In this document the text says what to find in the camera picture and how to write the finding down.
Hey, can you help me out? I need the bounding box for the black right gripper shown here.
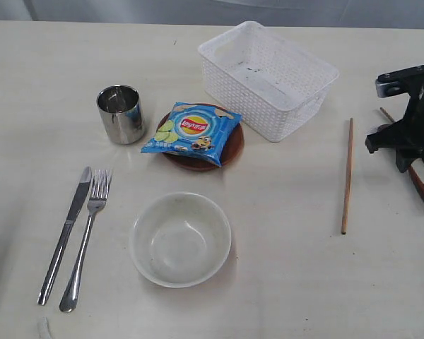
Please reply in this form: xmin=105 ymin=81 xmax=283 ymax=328
xmin=365 ymin=109 xmax=424 ymax=173

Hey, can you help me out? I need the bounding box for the wooden chopstick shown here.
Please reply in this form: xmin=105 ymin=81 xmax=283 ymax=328
xmin=341 ymin=118 xmax=354 ymax=235
xmin=379 ymin=107 xmax=396 ymax=124

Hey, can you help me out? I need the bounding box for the white perforated plastic basket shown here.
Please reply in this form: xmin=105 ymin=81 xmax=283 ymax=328
xmin=198 ymin=21 xmax=339 ymax=143

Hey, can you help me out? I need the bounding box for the blue chips bag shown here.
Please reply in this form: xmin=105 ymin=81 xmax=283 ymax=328
xmin=141 ymin=102 xmax=242 ymax=167

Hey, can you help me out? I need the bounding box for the brown round plate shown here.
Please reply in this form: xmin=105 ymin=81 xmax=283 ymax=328
xmin=158 ymin=104 xmax=245 ymax=172

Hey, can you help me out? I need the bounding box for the white ceramic patterned bowl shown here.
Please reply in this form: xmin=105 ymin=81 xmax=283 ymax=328
xmin=129 ymin=192 xmax=232 ymax=289

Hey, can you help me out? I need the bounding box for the stainless steel cup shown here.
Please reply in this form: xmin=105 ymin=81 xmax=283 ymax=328
xmin=96 ymin=85 xmax=146 ymax=145

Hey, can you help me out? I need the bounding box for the stainless steel fork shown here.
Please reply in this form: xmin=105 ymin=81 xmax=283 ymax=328
xmin=59 ymin=169 xmax=112 ymax=313

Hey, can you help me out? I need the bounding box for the stainless steel knife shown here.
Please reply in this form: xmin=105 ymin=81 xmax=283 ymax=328
xmin=37 ymin=166 xmax=92 ymax=306

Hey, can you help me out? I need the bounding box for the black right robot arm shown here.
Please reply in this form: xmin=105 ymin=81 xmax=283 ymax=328
xmin=365 ymin=65 xmax=424 ymax=173

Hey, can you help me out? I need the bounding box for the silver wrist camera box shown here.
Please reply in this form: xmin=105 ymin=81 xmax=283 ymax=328
xmin=375 ymin=65 xmax=424 ymax=98

